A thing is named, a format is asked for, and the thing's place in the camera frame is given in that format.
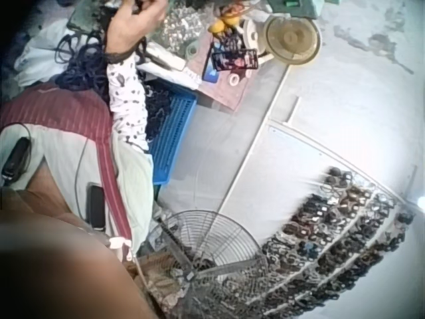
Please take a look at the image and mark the pink low table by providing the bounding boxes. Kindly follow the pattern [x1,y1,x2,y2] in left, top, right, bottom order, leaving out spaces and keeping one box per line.
[184,32,260,114]

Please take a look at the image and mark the wire fan guard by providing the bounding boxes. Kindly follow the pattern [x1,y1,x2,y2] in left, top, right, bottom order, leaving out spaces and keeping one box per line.
[148,209,267,278]

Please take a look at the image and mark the beige table fan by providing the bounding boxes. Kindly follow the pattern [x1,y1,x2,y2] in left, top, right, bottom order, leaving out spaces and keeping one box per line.
[241,14,323,66]

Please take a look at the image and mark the black battery pack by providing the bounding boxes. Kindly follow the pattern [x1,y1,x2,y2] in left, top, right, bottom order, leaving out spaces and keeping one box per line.
[86,183,108,231]
[1,136,31,183]

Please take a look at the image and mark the white flat box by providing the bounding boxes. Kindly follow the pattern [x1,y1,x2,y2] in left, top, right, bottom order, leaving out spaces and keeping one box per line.
[145,42,187,72]

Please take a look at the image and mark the green tape roll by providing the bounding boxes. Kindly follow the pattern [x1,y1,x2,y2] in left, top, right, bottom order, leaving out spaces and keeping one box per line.
[185,41,201,59]

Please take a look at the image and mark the white tape roll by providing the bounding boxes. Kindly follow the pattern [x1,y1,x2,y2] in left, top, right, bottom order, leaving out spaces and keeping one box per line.
[226,70,244,86]

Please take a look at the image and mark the blue plastic crate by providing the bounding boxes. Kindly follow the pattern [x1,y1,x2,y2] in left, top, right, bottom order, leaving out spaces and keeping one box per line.
[145,78,199,185]

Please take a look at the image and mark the heap of dark blue cables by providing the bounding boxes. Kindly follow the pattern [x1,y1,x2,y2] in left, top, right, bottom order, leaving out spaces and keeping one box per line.
[54,32,111,98]

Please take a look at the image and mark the heap of black cables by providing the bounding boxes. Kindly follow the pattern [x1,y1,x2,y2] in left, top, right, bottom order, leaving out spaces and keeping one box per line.
[143,82,174,144]

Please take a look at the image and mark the person's right hand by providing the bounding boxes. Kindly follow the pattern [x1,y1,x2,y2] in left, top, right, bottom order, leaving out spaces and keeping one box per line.
[105,0,169,56]

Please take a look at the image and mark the blue card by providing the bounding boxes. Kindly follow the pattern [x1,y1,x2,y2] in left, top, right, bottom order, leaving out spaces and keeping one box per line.
[201,62,222,84]

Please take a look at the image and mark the bag of metal parts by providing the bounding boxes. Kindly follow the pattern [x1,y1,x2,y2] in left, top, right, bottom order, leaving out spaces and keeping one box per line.
[158,5,204,51]

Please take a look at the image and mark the yellow plastic parts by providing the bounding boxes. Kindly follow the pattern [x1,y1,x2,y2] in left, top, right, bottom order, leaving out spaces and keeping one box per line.
[207,14,240,35]

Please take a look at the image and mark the green box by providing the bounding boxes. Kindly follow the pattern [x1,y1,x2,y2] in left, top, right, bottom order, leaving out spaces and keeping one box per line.
[268,0,320,19]

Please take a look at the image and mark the black wrist band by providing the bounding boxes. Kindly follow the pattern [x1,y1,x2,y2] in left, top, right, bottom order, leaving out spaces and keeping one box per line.
[104,46,137,64]

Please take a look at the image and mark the white plastic bag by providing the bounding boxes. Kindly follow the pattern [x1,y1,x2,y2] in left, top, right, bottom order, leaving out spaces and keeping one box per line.
[13,18,73,88]

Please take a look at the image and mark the black phone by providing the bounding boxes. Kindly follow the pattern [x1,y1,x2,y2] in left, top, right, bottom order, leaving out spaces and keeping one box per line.
[210,48,260,72]

